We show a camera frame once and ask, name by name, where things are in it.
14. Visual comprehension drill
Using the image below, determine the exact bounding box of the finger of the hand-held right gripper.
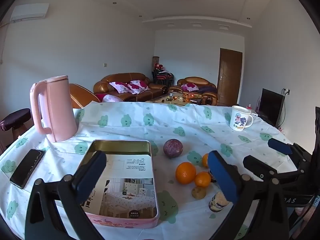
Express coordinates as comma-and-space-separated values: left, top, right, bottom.
267, 137, 313, 173
243, 155, 304, 184

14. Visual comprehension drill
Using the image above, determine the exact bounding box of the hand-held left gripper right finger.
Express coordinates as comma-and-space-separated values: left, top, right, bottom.
207, 151, 292, 240

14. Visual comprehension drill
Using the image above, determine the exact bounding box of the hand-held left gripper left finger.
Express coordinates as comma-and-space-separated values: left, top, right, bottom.
24, 151, 108, 240

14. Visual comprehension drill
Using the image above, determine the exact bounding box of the small brown fruit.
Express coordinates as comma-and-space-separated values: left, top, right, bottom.
191, 186, 207, 200

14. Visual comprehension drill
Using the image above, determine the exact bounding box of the large orange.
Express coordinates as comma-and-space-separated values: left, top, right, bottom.
175, 162, 197, 185

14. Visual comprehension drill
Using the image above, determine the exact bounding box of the pink metal tin box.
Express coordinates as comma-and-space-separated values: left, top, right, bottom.
79, 140, 160, 229

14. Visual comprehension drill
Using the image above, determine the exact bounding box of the purple passion fruit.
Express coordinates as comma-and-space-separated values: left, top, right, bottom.
163, 139, 183, 158

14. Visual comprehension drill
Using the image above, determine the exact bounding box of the person's right hand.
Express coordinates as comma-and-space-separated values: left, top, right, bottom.
295, 206, 316, 231

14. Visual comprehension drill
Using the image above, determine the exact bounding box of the printed paper leaflet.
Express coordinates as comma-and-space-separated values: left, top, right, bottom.
82, 154, 158, 218

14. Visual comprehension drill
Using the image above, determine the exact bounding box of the black television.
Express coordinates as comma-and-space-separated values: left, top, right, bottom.
257, 88, 284, 127

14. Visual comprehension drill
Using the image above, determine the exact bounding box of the white printed mug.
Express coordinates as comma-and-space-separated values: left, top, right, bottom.
229, 105, 254, 131

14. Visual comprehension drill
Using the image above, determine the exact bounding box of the black smartphone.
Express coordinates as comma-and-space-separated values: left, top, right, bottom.
9, 149, 45, 189

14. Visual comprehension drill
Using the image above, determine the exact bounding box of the white green-print tablecloth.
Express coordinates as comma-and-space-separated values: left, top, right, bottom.
0, 101, 295, 240

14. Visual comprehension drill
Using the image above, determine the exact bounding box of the pink kettle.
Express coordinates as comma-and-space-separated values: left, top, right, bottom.
30, 75, 78, 143

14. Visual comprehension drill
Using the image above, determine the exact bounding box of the pink cushion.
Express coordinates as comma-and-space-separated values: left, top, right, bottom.
101, 94, 123, 103

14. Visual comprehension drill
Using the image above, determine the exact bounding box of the brown leather armchair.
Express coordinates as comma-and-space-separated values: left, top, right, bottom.
170, 77, 218, 105
69, 83, 101, 109

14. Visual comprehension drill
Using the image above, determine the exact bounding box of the brown wooden door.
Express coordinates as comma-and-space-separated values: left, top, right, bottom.
217, 48, 243, 106

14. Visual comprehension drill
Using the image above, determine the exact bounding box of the purple blanket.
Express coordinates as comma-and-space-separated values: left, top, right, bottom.
197, 86, 217, 94

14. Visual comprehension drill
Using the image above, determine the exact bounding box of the cluttered coffee table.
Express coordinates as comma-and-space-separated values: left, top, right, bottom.
146, 91, 208, 105

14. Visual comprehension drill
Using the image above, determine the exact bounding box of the white magenta floral pillow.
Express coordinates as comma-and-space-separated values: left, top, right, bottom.
181, 83, 199, 92
109, 81, 133, 94
128, 80, 150, 95

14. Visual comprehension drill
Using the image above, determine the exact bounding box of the stool with purple cushion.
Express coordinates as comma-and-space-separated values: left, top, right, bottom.
0, 108, 34, 140

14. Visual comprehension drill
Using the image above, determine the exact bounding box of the brown leather sofa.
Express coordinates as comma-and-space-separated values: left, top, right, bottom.
93, 72, 168, 102

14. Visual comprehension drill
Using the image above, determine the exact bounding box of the stack of dark chairs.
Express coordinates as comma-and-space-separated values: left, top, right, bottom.
152, 69, 174, 87

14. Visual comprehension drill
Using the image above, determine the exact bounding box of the white air conditioner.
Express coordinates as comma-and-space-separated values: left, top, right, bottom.
10, 3, 50, 23

